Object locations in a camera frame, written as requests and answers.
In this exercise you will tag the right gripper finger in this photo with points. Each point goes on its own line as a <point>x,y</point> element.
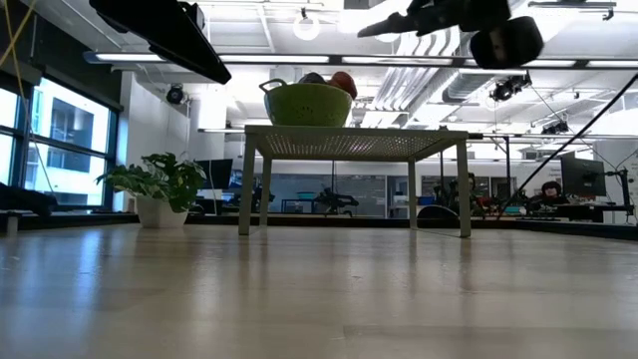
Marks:
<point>399,24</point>

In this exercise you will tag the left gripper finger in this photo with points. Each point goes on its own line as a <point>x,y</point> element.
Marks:
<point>164,35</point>

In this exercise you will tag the red toy apple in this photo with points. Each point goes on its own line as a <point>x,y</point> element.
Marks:
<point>344,82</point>

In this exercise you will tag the dark purple toy plum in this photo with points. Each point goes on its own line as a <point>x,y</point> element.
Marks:
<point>313,78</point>

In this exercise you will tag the green plastic colander bowl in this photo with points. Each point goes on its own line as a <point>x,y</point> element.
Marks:
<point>306,107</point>

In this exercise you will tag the black background robot arm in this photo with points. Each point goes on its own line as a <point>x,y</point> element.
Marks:
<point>334,199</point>

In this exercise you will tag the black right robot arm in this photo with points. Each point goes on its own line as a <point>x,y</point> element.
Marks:
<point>508,42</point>

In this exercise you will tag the black ceiling spotlight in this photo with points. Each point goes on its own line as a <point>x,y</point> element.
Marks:
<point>555,128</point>
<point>175,94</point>
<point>508,86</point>

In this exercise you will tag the round white ceiling lamp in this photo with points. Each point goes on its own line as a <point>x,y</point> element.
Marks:
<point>306,39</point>

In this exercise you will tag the long ceiling light bar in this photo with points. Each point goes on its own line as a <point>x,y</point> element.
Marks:
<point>274,58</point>

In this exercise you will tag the pale green perforated metal shelf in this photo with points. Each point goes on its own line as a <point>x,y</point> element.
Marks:
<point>349,132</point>

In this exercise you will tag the green leafy plant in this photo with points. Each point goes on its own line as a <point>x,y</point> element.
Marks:
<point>169,179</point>

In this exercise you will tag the black computer monitor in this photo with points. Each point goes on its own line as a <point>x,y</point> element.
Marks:
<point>583,177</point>
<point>217,172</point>

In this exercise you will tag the person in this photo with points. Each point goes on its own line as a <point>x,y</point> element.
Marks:
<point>471,187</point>
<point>550,192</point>

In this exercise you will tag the white plant pot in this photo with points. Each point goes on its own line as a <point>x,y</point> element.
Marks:
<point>159,217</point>

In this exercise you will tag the dark bench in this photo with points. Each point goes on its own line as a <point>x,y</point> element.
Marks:
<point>20,199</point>

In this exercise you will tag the black aluminium table frame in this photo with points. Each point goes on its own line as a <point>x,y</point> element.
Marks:
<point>349,221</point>

